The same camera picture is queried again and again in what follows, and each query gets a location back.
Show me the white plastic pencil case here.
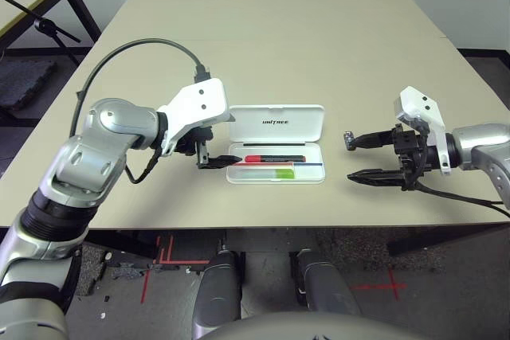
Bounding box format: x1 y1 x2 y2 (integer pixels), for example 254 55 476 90
226 104 327 185

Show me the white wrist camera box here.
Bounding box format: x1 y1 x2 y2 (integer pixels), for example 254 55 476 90
392 85 453 176
157 76 232 156

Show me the dark foam floor mat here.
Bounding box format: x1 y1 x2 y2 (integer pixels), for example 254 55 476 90
0 59 57 116

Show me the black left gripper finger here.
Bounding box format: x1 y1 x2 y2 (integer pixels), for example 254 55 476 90
198 154 243 170

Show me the grey robot torso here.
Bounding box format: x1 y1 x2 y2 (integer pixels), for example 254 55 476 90
198 310 430 340

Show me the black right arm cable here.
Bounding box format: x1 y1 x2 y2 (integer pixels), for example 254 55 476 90
414 144 510 220

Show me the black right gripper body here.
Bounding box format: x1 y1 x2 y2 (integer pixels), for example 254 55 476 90
390 123 430 192

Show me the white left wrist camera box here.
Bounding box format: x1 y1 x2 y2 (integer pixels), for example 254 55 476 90
157 76 232 156

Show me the black tripod stand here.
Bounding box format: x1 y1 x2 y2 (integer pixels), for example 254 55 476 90
0 0 83 66

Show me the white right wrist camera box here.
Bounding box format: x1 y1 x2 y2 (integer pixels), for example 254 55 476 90
392 85 453 176

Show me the grey robot left leg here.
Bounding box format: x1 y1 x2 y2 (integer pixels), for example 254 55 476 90
190 250 246 339

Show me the black marker with red cap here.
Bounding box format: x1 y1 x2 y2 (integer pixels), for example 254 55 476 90
243 154 308 164

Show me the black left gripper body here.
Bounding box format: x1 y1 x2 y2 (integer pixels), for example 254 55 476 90
174 125 216 170

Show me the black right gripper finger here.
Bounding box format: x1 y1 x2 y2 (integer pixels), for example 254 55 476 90
352 129 400 151
346 168 405 188

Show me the green capped highlighter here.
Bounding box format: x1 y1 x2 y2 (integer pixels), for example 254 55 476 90
234 168 296 180

